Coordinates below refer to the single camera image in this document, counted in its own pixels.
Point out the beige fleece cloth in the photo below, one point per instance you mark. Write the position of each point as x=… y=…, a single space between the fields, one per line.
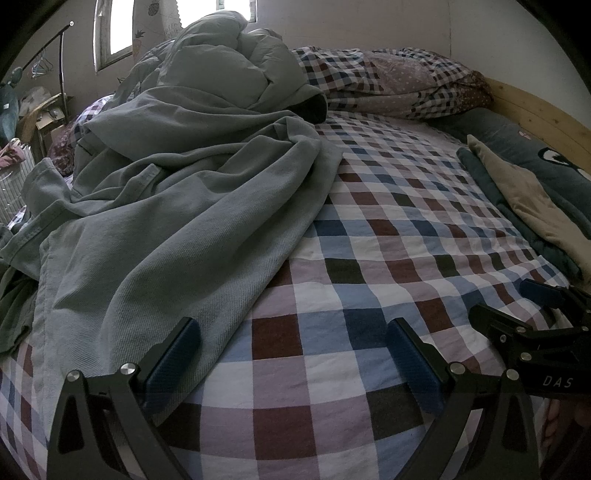
x=521 y=198

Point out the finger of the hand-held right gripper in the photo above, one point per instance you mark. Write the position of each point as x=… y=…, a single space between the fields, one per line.
x=540 y=291
x=494 y=321

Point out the wooden headboard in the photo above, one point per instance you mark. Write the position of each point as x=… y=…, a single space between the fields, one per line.
x=531 y=110

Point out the checkered patchwork quilt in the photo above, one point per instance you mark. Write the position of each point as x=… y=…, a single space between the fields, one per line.
x=392 y=78

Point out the clothes hangers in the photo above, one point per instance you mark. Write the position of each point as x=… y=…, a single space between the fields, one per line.
x=41 y=67

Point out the checkered bed sheet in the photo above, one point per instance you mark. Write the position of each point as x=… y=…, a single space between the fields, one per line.
x=369 y=258

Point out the grey-green pants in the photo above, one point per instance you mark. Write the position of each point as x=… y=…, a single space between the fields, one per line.
x=184 y=221

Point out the olive green garment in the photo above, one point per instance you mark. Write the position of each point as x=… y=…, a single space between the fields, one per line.
x=14 y=314

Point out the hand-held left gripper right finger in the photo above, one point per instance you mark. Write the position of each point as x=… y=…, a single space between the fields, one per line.
x=413 y=364

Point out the pale green puffy duvet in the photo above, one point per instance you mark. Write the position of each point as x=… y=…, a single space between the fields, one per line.
x=221 y=64

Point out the open cardboard box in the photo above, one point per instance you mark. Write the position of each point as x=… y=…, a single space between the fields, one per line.
x=46 y=115

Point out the window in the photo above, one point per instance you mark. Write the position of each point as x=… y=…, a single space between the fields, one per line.
x=115 y=27

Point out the black clothes rack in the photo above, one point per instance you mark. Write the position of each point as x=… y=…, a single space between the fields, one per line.
x=61 y=69

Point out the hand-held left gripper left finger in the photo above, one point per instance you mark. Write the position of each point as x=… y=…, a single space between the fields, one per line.
x=178 y=350

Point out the dark teal printed pillow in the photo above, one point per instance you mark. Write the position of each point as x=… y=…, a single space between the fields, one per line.
x=508 y=134

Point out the white printed curtain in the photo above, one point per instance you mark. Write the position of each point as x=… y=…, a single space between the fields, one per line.
x=152 y=23

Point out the pink cloth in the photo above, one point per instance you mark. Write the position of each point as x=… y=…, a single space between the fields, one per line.
x=11 y=154

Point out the white laundry basket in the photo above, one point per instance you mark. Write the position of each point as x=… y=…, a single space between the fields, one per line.
x=11 y=194

